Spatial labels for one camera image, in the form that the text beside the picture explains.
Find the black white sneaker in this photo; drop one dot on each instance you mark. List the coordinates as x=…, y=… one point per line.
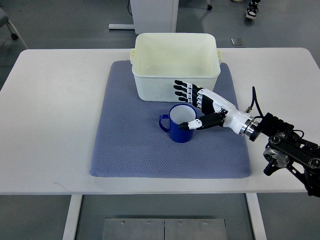
x=252, y=9

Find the black chair caster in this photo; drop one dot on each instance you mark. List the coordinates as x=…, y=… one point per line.
x=209, y=7

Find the small grey floor socket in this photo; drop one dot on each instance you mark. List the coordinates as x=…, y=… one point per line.
x=237, y=41

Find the blue mug white inside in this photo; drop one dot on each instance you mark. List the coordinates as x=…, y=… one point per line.
x=178, y=114

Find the metal floor plate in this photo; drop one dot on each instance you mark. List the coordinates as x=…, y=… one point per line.
x=164, y=229

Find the white plastic box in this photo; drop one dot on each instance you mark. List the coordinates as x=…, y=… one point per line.
x=159, y=59

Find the blue quilted mat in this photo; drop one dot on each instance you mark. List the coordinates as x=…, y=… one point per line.
x=129, y=142

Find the right white table leg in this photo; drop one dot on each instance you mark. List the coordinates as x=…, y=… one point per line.
x=256, y=219

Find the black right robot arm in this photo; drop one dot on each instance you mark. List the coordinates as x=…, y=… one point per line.
x=285, y=148

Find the white pedestal base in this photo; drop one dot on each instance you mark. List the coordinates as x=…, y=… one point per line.
x=151, y=16

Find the left white table leg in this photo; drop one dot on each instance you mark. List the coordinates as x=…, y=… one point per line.
x=72, y=218

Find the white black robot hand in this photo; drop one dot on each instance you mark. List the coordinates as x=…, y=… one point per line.
x=216, y=110

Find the white table leg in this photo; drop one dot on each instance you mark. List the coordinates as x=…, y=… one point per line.
x=72, y=218
x=256, y=219

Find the grey office chair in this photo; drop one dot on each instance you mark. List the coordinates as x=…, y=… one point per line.
x=14, y=33

